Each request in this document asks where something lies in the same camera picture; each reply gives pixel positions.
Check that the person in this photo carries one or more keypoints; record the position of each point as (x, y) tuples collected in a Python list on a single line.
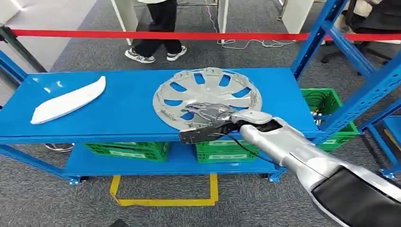
[(159, 25), (363, 7)]

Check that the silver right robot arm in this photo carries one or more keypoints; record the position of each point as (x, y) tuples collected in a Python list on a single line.
[(282, 141)]

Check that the black office chair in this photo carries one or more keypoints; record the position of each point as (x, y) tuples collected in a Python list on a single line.
[(327, 58)]

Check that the silver wheel hubcap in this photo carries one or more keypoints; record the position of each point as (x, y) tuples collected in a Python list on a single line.
[(206, 94)]

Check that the blue metal shelf rack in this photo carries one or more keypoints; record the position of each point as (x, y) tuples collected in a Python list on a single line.
[(125, 103), (393, 125)]

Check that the green plastic crate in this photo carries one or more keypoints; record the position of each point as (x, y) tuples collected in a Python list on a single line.
[(225, 146), (332, 145), (137, 156), (347, 133), (225, 157), (125, 146)]

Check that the red barrier belt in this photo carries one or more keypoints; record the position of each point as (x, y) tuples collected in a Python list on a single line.
[(156, 34)]

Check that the black robot foot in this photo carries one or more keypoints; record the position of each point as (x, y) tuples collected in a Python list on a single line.
[(119, 223)]

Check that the yellow tape open outline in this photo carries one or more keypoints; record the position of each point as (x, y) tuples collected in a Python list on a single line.
[(163, 202)]

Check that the white plastic trim part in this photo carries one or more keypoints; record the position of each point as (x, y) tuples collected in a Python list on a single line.
[(69, 101)]

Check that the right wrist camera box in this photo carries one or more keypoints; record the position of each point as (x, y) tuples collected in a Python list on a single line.
[(200, 134)]

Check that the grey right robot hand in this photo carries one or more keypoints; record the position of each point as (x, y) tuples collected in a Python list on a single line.
[(213, 112)]

